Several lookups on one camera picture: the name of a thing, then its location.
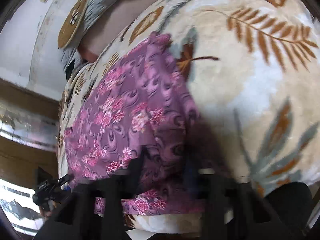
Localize cream leaf-print blanket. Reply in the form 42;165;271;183
57;0;320;234

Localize pink bed sheet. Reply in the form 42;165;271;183
77;0;191;63

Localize black cloth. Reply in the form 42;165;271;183
65;59;83;81

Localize purple floral shirt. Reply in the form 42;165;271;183
64;31;208;216

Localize person's dark trousers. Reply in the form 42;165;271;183
262;182;314;238

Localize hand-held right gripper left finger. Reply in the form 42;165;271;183
35;154;148;240

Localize patterned glass door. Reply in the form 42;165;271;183
0;105;59;153

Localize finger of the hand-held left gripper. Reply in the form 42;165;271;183
57;174;75;184

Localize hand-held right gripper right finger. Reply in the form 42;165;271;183
184;159;292;240

